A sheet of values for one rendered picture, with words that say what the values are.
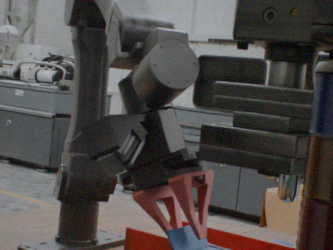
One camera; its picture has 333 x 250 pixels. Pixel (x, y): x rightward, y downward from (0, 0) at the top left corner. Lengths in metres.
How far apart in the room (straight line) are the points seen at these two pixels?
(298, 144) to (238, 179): 5.34
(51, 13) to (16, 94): 2.93
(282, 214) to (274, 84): 2.44
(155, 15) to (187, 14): 7.95
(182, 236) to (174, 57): 0.20
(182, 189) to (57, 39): 9.82
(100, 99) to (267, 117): 0.43
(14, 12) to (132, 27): 8.37
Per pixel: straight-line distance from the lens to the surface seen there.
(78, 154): 0.98
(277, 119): 0.61
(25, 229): 1.15
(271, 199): 3.11
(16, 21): 9.14
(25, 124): 7.87
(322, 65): 0.37
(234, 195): 5.94
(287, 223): 3.07
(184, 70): 0.68
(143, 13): 0.79
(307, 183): 0.37
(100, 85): 0.99
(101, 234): 1.11
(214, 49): 6.13
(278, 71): 0.65
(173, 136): 0.72
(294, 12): 0.62
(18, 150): 7.97
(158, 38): 0.69
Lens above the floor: 1.17
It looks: 4 degrees down
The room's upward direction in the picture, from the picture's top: 6 degrees clockwise
